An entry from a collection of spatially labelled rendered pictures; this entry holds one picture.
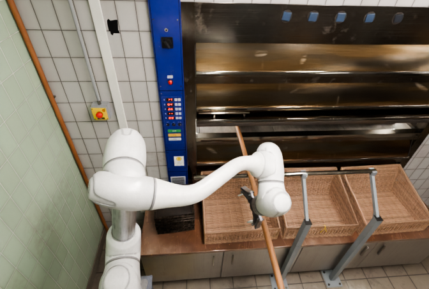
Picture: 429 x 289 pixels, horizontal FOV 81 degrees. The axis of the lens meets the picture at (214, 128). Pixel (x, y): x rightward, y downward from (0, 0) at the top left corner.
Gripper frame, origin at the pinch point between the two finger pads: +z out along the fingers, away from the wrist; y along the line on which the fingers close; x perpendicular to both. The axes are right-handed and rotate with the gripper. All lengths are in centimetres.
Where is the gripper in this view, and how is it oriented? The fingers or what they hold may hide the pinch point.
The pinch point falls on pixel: (245, 207)
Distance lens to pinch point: 134.7
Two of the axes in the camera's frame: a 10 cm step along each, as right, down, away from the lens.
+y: 3.1, 9.1, -2.8
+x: 9.3, -2.3, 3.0
